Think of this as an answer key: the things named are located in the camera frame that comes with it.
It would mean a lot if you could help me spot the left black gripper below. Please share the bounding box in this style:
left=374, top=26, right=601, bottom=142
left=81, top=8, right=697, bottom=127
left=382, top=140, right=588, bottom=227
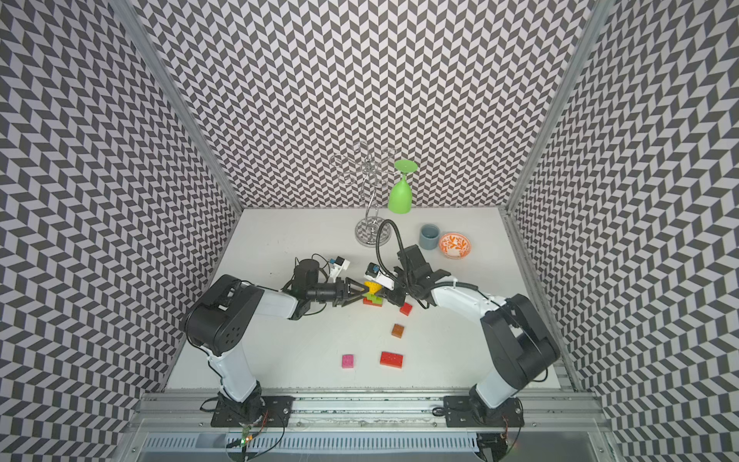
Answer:
left=309, top=277, right=371, bottom=308

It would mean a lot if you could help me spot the red long lego brick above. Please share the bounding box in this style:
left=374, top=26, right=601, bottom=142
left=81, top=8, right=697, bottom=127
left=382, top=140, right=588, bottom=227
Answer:
left=379, top=352, right=404, bottom=369
left=362, top=298, right=383, bottom=307

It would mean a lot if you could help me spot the green lego brick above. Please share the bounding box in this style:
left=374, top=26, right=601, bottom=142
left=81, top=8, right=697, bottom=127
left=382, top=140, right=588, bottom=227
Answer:
left=365, top=294, right=384, bottom=303

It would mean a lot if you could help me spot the yellow long lego brick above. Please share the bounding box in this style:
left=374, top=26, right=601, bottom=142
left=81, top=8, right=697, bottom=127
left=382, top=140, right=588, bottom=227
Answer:
left=364, top=281, right=384, bottom=296

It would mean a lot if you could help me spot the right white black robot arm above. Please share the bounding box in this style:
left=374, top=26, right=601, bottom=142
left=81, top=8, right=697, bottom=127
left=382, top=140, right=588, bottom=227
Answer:
left=377, top=246, right=561, bottom=414

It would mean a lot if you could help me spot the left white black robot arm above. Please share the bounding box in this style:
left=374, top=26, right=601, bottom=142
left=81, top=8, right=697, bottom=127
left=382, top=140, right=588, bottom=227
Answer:
left=182, top=259, right=370, bottom=413

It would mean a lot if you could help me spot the small red lego brick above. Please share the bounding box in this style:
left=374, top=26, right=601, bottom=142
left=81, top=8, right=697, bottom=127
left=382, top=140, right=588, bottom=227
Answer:
left=400, top=303, right=413, bottom=317

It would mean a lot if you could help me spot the brown lego brick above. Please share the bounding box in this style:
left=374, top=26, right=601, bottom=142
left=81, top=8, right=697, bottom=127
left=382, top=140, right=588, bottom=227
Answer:
left=392, top=323, right=405, bottom=338

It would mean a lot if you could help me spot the red long lego brick front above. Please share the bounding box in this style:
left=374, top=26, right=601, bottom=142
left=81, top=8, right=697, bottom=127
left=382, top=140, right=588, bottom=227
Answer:
left=379, top=352, right=404, bottom=369

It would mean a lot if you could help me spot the pink lego brick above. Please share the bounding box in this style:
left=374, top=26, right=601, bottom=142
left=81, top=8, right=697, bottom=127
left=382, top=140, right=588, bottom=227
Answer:
left=341, top=354, right=354, bottom=370

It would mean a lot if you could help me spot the grey blue cup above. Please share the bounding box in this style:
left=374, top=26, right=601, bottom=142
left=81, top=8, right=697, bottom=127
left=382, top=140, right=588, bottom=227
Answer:
left=419, top=223, right=441, bottom=250

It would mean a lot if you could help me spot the orange patterned small bowl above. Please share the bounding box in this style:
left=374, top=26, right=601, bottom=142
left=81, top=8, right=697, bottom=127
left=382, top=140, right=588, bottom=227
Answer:
left=439, top=232, right=471, bottom=260

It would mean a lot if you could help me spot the green plastic wine glass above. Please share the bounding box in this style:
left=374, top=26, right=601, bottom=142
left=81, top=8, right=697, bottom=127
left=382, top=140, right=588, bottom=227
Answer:
left=388, top=159, right=419, bottom=215

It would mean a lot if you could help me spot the chrome mug tree stand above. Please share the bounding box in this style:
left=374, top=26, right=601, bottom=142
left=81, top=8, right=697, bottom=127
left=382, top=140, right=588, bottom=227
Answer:
left=333, top=141, right=398, bottom=248

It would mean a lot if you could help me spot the white vent grille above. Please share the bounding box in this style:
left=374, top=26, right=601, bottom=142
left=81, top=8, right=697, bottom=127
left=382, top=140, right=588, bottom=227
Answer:
left=142, top=432, right=478, bottom=454

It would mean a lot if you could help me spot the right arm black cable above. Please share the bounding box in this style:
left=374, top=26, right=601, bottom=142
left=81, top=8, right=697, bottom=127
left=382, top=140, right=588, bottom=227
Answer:
left=374, top=218, right=405, bottom=270

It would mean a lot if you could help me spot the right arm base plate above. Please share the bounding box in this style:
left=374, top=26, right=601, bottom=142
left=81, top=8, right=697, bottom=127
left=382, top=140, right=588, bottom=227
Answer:
left=442, top=396, right=525, bottom=429

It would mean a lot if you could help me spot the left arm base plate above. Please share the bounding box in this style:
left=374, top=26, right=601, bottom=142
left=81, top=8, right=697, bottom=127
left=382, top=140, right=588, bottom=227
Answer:
left=210, top=396, right=294, bottom=429

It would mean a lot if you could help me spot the aluminium front rail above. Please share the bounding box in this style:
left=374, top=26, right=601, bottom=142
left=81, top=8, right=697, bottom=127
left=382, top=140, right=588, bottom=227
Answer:
left=133, top=389, right=610, bottom=432

